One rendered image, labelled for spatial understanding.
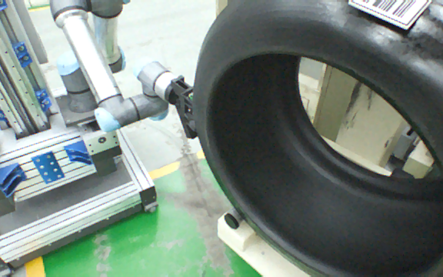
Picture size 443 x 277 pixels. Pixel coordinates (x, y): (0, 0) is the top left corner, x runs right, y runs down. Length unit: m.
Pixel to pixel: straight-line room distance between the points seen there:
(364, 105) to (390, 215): 0.26
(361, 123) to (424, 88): 0.52
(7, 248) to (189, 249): 0.84
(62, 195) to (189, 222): 0.70
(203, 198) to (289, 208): 1.19
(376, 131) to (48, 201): 1.59
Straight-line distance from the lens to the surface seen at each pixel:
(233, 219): 0.76
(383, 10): 0.35
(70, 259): 1.90
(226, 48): 0.48
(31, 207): 1.91
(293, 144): 0.86
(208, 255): 1.74
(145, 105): 0.96
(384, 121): 0.84
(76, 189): 1.88
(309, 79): 1.29
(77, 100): 1.47
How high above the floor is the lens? 1.55
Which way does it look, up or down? 43 degrees down
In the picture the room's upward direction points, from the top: straight up
